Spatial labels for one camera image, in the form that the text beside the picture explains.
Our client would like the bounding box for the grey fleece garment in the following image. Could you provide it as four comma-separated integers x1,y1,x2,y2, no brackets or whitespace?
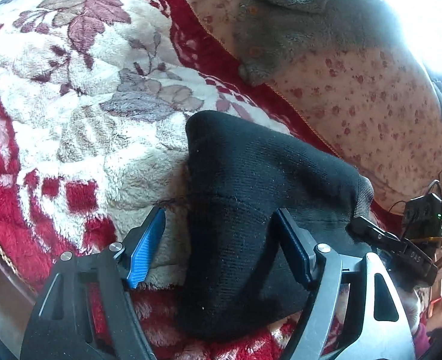
234,0,399,86

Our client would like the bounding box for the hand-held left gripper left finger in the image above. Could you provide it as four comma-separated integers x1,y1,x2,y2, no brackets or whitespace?
20,206,167,360

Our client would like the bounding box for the beige spotted pillow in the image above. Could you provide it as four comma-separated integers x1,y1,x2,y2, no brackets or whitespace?
139,0,442,216

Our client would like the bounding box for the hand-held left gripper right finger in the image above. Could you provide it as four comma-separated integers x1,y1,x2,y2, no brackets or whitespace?
271,208,417,360

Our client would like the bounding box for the red white floral plush blanket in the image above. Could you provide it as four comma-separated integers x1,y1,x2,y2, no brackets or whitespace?
0,0,394,360

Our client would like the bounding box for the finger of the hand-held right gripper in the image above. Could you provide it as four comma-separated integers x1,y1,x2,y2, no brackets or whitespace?
350,215,407,254

